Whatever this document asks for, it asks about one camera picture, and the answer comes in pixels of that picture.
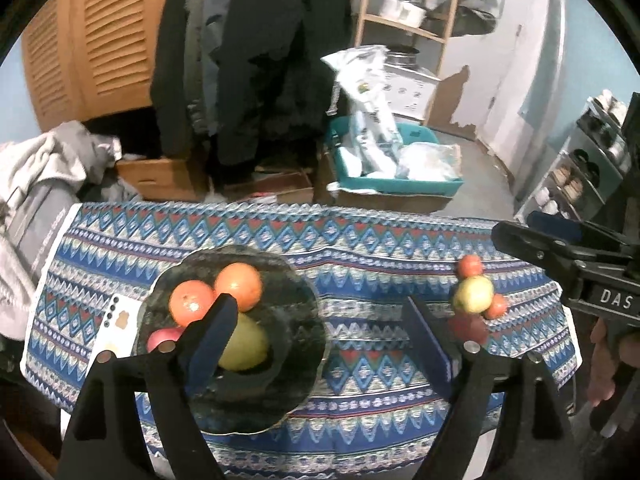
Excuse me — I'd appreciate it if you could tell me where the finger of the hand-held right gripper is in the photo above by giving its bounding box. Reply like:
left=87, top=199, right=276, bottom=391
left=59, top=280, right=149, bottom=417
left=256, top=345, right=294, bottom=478
left=526, top=211, right=627, bottom=252
left=491, top=220, right=592, bottom=282

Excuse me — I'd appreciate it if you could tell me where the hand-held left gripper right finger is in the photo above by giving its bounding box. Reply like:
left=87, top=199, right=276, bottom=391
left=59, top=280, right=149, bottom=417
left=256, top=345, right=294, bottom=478
left=402, top=295, right=573, bottom=480

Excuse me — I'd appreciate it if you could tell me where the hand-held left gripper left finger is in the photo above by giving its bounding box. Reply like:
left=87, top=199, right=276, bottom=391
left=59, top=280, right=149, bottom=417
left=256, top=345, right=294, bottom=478
left=59, top=294, right=240, bottom=480

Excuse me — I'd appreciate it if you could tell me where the green pear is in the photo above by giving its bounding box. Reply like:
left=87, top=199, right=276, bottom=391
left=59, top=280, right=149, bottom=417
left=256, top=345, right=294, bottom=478
left=217, top=311, right=271, bottom=372

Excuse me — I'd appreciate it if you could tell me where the dark red apple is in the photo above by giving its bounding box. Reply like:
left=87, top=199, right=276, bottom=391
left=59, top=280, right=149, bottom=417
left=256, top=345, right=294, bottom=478
left=447, top=312, right=488, bottom=346

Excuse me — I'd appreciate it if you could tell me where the pink red apple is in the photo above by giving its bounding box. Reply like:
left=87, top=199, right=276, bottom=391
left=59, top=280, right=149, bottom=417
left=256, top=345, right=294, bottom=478
left=146, top=326, right=186, bottom=353

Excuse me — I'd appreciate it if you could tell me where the large orange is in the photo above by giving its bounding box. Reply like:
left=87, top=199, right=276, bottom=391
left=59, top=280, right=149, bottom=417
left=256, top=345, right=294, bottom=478
left=214, top=262, right=263, bottom=312
left=169, top=281, right=218, bottom=327

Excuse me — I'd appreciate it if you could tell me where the yellow green apple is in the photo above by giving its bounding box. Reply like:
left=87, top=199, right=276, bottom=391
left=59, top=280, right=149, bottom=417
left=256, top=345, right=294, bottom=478
left=452, top=276, right=495, bottom=315

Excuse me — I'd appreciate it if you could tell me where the dark green glass bowl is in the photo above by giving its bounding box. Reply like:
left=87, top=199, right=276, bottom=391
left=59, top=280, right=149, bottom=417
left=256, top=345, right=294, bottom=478
left=134, top=246, right=328, bottom=436

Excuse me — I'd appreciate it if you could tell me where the person's right hand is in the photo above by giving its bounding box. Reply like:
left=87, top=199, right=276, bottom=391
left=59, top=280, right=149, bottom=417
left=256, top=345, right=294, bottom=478
left=589, top=319, right=640, bottom=407

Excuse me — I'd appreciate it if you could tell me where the group of shoes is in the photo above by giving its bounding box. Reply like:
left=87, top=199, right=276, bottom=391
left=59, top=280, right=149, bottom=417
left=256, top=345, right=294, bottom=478
left=537, top=91, right=631, bottom=213

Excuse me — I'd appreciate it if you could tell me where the grey shoe rack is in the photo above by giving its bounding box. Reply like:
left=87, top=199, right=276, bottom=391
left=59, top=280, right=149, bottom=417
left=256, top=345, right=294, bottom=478
left=515, top=90, right=636, bottom=223

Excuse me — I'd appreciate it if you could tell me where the white smartphone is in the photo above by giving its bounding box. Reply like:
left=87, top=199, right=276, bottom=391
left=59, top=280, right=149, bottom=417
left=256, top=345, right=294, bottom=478
left=92, top=292, right=146, bottom=361

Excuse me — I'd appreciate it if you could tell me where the blue patterned tablecloth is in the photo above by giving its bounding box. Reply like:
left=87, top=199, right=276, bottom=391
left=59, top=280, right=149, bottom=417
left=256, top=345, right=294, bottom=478
left=22, top=200, right=583, bottom=466

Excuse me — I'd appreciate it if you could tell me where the clear plastic bag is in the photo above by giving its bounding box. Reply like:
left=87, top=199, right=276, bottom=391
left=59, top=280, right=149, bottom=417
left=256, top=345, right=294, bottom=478
left=397, top=142, right=461, bottom=181

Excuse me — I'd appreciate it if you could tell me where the large cardboard box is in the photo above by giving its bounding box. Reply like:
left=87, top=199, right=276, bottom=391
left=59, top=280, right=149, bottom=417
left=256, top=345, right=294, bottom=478
left=317, top=150, right=451, bottom=216

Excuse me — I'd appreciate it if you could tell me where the teal plastic bin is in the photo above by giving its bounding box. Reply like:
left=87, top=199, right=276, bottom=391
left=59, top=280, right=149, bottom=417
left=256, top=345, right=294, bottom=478
left=327, top=115, right=463, bottom=196

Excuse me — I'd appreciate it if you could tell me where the white door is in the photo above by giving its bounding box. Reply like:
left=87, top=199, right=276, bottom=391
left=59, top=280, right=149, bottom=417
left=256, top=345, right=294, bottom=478
left=487, top=0, right=568, bottom=181

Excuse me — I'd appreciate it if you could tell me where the small cardboard box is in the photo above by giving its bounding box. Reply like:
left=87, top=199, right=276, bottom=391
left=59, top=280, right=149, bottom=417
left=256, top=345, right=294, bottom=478
left=250, top=170, right=316, bottom=206

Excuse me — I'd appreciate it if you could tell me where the wooden drawer box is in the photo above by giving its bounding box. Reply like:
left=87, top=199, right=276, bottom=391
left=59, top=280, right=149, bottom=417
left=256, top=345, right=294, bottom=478
left=116, top=157, right=208, bottom=203

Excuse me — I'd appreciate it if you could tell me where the white plastic basket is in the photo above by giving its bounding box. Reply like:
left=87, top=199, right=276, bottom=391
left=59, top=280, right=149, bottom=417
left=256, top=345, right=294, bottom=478
left=382, top=65, right=441, bottom=123

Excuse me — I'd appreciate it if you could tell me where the grey printed garment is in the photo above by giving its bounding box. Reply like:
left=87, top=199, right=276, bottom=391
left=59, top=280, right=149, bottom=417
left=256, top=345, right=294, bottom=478
left=7, top=180, right=76, bottom=286

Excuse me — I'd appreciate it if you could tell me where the white printed rice bag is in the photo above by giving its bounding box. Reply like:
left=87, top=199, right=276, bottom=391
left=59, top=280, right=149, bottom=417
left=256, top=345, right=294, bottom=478
left=320, top=45, right=401, bottom=176

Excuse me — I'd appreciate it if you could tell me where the dark hanging bag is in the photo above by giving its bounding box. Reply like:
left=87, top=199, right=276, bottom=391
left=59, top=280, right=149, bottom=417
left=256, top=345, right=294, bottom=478
left=440, top=0, right=501, bottom=36

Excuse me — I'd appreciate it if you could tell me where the metal steamer pot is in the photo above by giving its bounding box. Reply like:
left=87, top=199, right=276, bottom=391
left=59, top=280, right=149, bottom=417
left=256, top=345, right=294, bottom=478
left=387, top=46, right=421, bottom=68

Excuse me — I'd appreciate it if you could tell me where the grey hoodie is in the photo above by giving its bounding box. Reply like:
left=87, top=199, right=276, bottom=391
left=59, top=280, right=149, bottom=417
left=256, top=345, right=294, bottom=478
left=50, top=120, right=123, bottom=181

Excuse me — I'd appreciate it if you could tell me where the wooden shelf unit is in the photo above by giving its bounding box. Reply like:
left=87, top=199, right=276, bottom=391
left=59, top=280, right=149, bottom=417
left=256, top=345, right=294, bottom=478
left=355, top=0, right=463, bottom=126

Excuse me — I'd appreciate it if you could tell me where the pile of grey white clothes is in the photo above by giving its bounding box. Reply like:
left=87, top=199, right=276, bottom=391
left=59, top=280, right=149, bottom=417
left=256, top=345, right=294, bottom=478
left=0, top=135, right=91, bottom=341

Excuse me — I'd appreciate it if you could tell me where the white cooking pot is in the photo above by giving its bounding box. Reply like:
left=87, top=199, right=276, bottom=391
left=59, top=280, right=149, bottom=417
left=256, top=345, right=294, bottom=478
left=380, top=0, right=428, bottom=23

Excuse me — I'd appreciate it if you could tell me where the black coat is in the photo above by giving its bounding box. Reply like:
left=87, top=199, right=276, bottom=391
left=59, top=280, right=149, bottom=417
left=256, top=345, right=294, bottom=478
left=150, top=0, right=353, bottom=181

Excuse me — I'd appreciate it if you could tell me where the grey jacket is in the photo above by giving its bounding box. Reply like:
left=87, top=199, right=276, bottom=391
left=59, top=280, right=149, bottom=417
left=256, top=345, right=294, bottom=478
left=182, top=0, right=236, bottom=136

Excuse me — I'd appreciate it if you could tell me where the wooden louvered wardrobe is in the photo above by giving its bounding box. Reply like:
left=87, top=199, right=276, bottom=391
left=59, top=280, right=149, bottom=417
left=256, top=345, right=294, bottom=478
left=20, top=0, right=173, bottom=133

